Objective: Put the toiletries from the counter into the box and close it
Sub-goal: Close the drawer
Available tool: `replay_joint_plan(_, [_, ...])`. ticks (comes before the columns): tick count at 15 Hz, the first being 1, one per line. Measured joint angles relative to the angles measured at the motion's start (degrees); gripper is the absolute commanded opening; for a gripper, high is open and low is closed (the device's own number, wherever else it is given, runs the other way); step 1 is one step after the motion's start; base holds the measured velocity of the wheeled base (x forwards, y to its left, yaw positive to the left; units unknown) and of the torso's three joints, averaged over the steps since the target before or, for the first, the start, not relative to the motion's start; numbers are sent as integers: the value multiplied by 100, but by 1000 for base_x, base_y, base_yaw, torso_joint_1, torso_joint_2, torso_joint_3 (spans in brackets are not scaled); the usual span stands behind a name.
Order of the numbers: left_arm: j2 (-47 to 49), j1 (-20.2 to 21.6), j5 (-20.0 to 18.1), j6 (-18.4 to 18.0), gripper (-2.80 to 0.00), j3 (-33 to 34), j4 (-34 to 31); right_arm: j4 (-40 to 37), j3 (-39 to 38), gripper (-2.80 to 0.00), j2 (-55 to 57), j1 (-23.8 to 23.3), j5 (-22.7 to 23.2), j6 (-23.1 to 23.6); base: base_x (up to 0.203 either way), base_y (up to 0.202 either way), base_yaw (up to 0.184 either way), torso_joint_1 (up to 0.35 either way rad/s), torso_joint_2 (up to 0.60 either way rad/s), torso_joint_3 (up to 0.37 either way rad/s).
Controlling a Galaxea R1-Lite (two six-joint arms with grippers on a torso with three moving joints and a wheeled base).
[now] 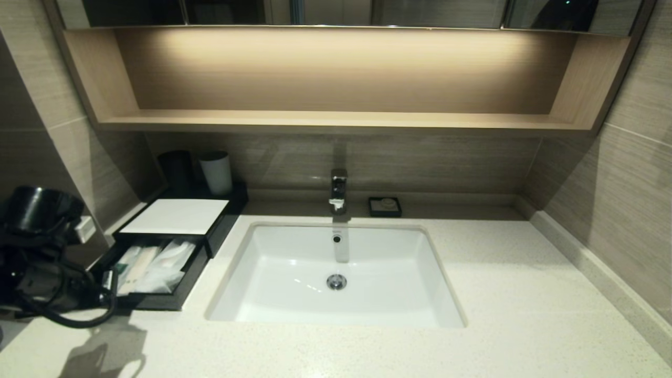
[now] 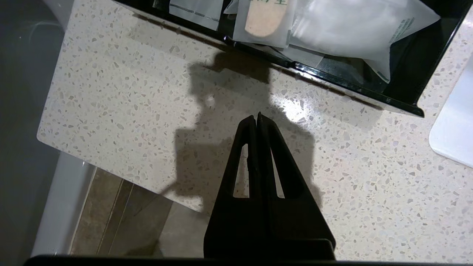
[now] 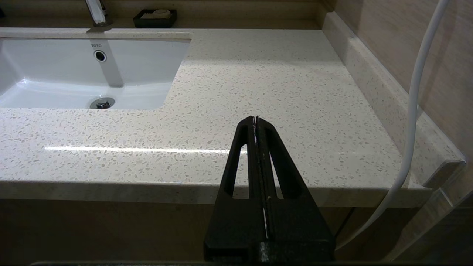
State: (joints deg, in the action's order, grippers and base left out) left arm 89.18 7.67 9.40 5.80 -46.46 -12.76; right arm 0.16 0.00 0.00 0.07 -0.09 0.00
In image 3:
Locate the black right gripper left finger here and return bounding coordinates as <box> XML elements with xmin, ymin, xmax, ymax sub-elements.
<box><xmin>204</xmin><ymin>116</ymin><xmax>267</xmax><ymax>262</ymax></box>

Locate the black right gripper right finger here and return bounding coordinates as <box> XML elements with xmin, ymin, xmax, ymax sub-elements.
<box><xmin>256</xmin><ymin>116</ymin><xmax>335</xmax><ymax>262</ymax></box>

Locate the wooden vanity cabinet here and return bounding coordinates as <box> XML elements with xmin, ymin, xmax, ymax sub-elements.
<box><xmin>0</xmin><ymin>199</ymin><xmax>425</xmax><ymax>265</ymax></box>

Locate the chrome sink drain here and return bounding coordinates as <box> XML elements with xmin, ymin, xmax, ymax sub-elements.
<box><xmin>90</xmin><ymin>97</ymin><xmax>116</xmax><ymax>110</ymax></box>

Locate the black square soap dish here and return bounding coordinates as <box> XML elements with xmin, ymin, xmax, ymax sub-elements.
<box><xmin>133</xmin><ymin>8</ymin><xmax>178</xmax><ymax>28</ymax></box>

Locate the round beige soap bar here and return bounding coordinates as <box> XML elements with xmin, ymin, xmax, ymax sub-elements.
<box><xmin>142</xmin><ymin>9</ymin><xmax>172</xmax><ymax>19</ymax></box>

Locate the white ceramic sink basin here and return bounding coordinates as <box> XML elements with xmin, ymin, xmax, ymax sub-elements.
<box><xmin>0</xmin><ymin>28</ymin><xmax>193</xmax><ymax>110</ymax></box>

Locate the chrome sink faucet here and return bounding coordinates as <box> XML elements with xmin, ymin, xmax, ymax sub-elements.
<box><xmin>85</xmin><ymin>0</ymin><xmax>113</xmax><ymax>27</ymax></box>

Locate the white cable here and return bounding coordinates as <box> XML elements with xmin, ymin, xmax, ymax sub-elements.
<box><xmin>334</xmin><ymin>0</ymin><xmax>450</xmax><ymax>252</ymax></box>

